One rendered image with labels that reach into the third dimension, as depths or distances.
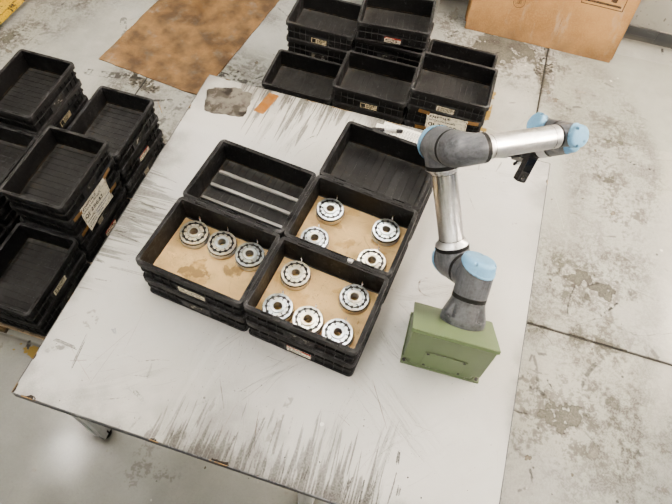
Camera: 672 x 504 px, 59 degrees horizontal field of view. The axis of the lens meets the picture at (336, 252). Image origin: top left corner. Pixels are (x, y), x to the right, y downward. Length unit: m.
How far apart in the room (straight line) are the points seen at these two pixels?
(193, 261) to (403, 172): 0.88
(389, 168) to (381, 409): 0.94
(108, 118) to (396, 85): 1.52
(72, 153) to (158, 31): 1.56
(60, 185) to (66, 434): 1.09
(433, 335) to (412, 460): 0.42
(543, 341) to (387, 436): 1.30
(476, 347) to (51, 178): 2.00
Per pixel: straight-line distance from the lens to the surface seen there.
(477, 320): 2.00
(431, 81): 3.27
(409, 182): 2.34
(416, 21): 3.61
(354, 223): 2.19
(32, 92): 3.37
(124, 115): 3.27
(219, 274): 2.09
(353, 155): 2.39
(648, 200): 3.84
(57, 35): 4.49
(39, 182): 2.96
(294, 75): 3.54
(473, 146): 1.82
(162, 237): 2.14
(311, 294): 2.03
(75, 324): 2.27
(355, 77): 3.39
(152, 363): 2.13
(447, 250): 2.02
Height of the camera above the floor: 2.63
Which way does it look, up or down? 58 degrees down
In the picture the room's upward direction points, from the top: 6 degrees clockwise
